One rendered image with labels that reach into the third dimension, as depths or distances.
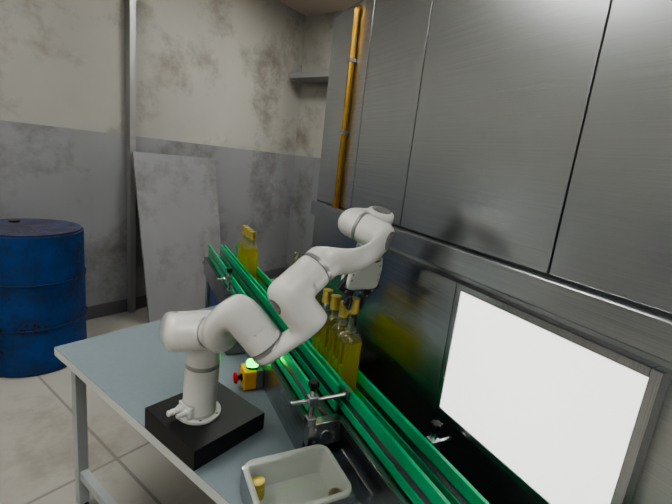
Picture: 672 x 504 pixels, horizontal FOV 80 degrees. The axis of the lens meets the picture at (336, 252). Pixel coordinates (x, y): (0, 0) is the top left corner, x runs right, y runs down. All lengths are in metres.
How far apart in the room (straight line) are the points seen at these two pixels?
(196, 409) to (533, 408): 0.86
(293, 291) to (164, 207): 3.20
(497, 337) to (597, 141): 0.42
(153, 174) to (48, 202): 0.81
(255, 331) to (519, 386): 0.55
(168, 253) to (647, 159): 3.66
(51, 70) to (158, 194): 1.15
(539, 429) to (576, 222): 0.40
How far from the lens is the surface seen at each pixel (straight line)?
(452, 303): 1.02
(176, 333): 1.03
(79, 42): 3.93
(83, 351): 1.88
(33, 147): 3.75
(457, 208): 1.05
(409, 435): 1.09
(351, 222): 0.96
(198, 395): 1.24
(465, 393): 1.04
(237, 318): 0.87
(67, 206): 3.85
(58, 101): 3.82
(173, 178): 4.04
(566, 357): 0.85
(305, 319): 0.84
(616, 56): 0.88
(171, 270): 4.00
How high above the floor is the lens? 1.57
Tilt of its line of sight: 12 degrees down
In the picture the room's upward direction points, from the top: 6 degrees clockwise
